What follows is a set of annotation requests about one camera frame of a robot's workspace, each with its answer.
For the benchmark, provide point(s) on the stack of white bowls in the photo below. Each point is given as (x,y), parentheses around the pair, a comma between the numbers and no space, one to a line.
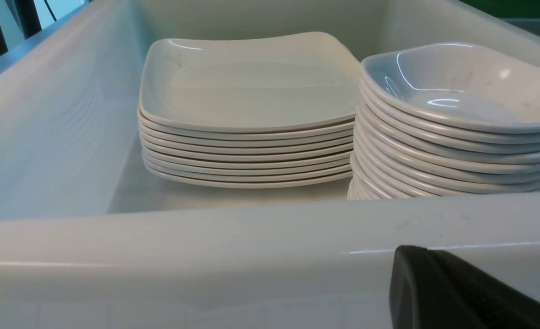
(445,119)

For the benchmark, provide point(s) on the stack of white square plates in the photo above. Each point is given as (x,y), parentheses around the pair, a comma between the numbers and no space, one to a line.
(249,114)

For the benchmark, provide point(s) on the large white plastic tub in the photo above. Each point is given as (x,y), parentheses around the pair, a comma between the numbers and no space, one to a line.
(89,239)

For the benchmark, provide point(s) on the green cloth backdrop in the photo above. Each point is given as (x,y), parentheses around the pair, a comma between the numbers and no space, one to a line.
(507,8)

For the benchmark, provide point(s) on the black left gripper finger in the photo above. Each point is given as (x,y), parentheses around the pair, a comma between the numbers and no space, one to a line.
(435,289)

